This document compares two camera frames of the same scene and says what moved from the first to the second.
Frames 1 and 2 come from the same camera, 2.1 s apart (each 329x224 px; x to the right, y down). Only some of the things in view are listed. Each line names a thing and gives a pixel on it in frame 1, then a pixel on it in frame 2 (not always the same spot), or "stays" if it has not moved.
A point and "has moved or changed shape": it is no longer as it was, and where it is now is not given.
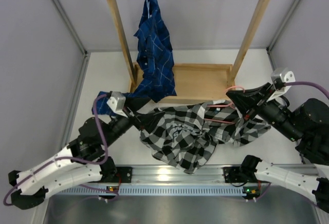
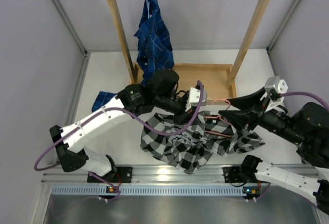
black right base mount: x=235 y=174 stays
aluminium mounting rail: x=158 y=174 stays
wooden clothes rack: x=194 y=81 stays
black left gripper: x=147 y=123 to x=184 y=115
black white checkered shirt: x=183 y=134 has moved or changed shape
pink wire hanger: x=229 y=105 to x=220 y=116
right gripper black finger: x=243 y=108 to x=240 y=119
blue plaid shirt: x=154 y=61 stays
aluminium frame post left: x=84 y=63 stays
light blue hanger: x=149 y=15 stays
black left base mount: x=124 y=174 stays
